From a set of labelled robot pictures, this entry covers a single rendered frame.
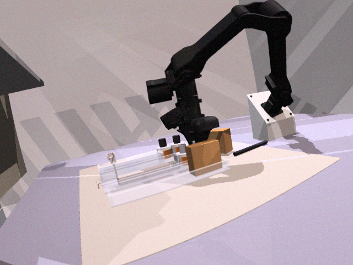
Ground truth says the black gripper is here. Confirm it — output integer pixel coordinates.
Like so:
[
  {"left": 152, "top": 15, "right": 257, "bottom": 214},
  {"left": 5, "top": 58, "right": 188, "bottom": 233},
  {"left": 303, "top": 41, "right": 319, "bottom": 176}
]
[{"left": 173, "top": 96, "right": 220, "bottom": 145}]

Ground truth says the black rod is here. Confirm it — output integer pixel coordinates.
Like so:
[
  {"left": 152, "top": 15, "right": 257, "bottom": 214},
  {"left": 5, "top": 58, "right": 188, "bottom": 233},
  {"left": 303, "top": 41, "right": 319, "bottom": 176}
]
[{"left": 233, "top": 140, "right": 268, "bottom": 156}]

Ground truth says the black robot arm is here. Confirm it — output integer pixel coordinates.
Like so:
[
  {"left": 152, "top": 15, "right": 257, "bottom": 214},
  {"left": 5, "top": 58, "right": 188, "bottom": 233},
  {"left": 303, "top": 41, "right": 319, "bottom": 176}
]
[{"left": 146, "top": 0, "right": 293, "bottom": 130}]

